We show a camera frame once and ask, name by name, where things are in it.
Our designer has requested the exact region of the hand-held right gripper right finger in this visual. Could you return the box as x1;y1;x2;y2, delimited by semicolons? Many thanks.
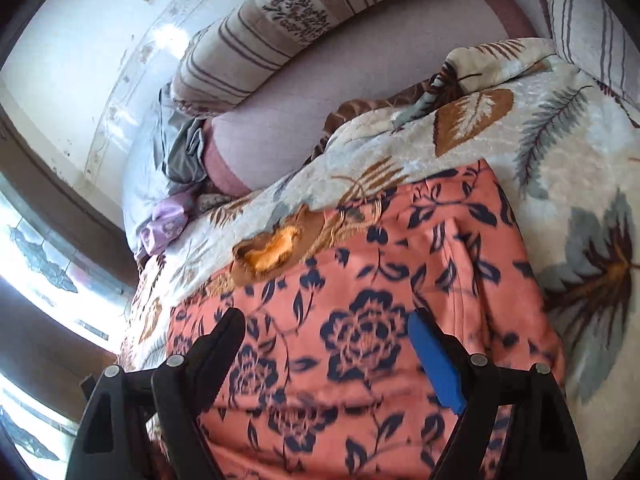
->
406;307;587;480

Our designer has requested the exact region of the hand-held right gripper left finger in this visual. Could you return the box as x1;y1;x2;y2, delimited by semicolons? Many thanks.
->
65;307;247;480

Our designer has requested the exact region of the orange floral garment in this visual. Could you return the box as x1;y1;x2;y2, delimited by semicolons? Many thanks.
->
165;157;567;480

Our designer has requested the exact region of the purple floral cloth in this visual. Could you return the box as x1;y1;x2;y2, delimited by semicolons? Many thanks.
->
136;194;190;257

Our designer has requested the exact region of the grey-blue cloth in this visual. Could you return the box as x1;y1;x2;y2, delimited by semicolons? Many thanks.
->
122;85;208;256

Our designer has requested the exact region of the patterned glass window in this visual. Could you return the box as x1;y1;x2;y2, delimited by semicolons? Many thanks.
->
0;172;132;463

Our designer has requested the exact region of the leaf print fleece blanket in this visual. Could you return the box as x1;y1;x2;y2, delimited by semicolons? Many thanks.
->
119;37;640;443

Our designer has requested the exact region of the striped floral bolster pillow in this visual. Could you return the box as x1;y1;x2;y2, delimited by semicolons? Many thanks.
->
170;0;507;117

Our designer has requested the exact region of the mauve bed sheet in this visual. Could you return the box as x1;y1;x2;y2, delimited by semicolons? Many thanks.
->
200;0;551;197

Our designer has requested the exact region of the striped floral flat pillow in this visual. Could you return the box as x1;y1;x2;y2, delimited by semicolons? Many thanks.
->
537;0;640;111

